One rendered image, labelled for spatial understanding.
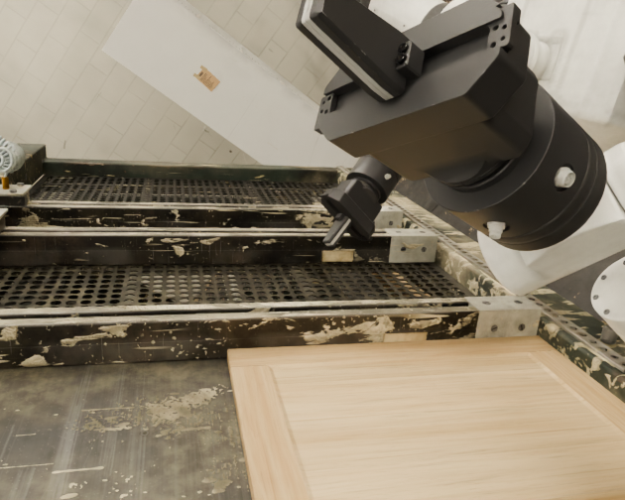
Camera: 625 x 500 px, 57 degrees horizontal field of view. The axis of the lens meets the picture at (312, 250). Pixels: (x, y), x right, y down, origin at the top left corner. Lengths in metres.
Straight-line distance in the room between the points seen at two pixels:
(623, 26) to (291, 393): 0.59
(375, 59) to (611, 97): 0.41
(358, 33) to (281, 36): 5.51
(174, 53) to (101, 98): 1.73
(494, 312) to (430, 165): 0.75
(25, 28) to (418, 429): 5.57
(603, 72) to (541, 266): 0.29
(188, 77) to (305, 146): 1.00
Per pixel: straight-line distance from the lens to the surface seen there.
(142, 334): 0.92
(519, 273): 0.44
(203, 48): 4.38
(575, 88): 0.68
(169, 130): 5.95
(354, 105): 0.32
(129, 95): 5.92
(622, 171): 0.42
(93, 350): 0.94
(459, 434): 0.81
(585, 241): 0.42
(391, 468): 0.73
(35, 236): 1.35
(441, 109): 0.28
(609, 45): 0.67
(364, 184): 1.07
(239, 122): 4.47
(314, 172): 2.31
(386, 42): 0.30
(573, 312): 1.20
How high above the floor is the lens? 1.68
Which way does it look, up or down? 22 degrees down
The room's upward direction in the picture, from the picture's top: 56 degrees counter-clockwise
